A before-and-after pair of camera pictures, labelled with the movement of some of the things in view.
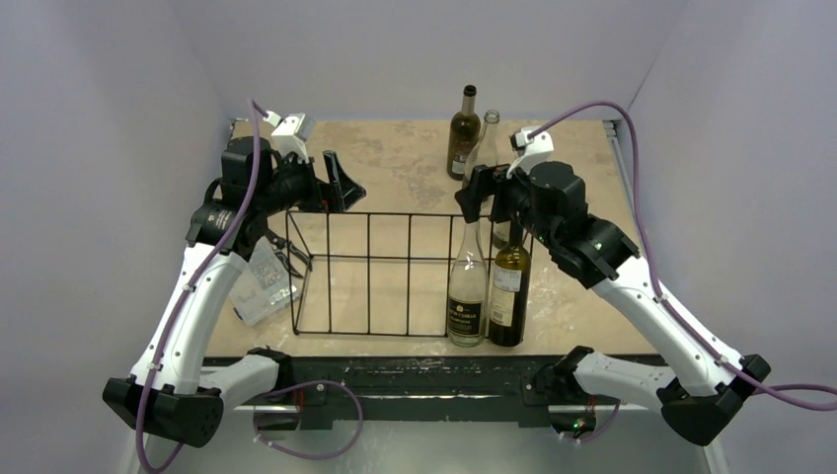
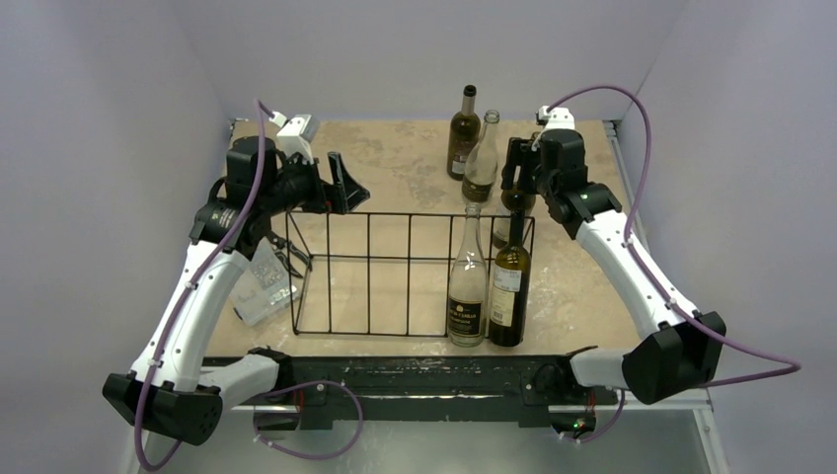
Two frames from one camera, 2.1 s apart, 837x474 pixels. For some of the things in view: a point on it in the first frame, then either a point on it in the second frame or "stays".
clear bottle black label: [467, 292] stays
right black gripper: [493, 194] to [518, 166]
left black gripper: [337, 195] stays
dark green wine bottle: [509, 292] stays
